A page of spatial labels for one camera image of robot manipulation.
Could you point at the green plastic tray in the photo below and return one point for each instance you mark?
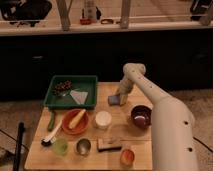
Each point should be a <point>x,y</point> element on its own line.
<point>84,83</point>

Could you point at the wooden block eraser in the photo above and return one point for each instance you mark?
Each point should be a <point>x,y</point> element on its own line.
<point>108,144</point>

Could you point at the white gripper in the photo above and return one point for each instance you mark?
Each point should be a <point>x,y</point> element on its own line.
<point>124,88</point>

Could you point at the small orange cup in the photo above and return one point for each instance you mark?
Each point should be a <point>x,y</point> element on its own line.
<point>127,157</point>

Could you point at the dark brown bowl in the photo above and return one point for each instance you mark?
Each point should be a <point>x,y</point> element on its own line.
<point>141,116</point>

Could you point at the yellow corn cob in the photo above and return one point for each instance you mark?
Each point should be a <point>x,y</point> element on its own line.
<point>76,119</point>

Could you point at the metal cup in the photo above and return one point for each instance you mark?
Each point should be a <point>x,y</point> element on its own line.
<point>83,147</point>

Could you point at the green translucent cup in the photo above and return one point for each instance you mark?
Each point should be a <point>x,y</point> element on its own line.
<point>60,146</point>

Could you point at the blue sponge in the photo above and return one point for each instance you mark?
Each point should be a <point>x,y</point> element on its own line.
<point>113,100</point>

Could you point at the white dish brush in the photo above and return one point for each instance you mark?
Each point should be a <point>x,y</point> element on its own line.
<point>47,140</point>

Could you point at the green cucumber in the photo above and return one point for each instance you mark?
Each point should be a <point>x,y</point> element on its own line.
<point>51,121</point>

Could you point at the orange plastic bowl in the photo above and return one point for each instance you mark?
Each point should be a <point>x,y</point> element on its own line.
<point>80,127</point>

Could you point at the white bottle on shelf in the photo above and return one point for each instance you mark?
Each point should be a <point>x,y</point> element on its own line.
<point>90,10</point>

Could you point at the grey folded cloth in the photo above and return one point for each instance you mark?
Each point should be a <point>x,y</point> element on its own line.
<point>79,96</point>

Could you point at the black pole stand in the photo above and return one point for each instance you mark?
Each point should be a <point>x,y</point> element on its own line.
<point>17,158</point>

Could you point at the dark grape bunch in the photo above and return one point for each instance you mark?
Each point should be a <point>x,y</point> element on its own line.
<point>61,87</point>

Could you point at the black bag on shelf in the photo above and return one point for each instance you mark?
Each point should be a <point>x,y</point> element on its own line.
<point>29,12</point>

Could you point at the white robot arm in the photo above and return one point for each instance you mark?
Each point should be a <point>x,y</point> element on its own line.
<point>171,122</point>

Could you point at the white cylindrical cup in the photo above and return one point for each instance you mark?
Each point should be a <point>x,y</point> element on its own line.
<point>103,119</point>

